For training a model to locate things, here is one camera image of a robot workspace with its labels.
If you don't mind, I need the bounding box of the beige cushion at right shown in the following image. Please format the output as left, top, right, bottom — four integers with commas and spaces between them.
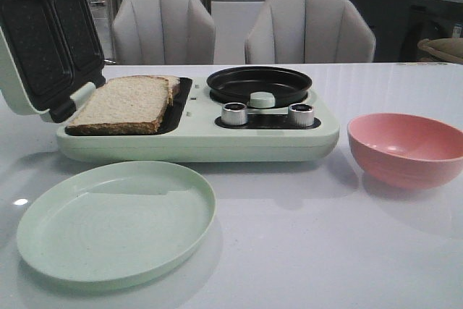
417, 38, 463, 64

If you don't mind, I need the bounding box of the dark kitchen counter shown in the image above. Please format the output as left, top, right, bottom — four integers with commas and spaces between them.
274, 0, 463, 63

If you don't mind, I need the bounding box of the green breakfast maker base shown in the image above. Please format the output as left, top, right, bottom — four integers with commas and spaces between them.
56, 77, 339, 163

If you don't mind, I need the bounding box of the left silver knob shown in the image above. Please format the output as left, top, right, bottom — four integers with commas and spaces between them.
221, 102, 248, 126

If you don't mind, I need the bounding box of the bread slice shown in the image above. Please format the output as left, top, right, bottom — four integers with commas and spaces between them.
158, 75, 181, 106
66, 75, 171, 136

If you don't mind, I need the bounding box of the pink bowl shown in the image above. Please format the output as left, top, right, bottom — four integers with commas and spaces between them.
347, 113, 462, 190

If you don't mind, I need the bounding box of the beige chair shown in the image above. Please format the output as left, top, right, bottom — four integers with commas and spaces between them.
112, 0, 216, 65
245, 0, 376, 64

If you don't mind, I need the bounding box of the silver knob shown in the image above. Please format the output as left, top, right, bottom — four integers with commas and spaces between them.
288, 103, 315, 127
221, 102, 248, 126

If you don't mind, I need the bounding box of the left beige chair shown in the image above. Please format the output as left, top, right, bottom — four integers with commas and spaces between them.
112, 0, 216, 65

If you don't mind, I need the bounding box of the light green plate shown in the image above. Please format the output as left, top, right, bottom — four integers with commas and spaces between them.
17, 161, 216, 291

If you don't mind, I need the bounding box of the green breakfast maker lid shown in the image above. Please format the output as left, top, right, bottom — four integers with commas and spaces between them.
1, 0, 105, 123

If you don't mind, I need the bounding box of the right silver knob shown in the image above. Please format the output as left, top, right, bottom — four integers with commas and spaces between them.
288, 103, 315, 127

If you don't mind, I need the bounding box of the right beige chair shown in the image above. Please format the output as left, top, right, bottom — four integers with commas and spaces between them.
245, 0, 376, 64

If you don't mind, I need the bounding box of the black round frying pan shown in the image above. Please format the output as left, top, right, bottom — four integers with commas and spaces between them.
206, 66, 312, 107

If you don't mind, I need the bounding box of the green pan handle knob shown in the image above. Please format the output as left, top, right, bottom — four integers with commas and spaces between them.
247, 91, 276, 109

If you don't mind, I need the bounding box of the white refrigerator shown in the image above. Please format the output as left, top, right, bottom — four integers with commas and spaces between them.
209, 0, 276, 64

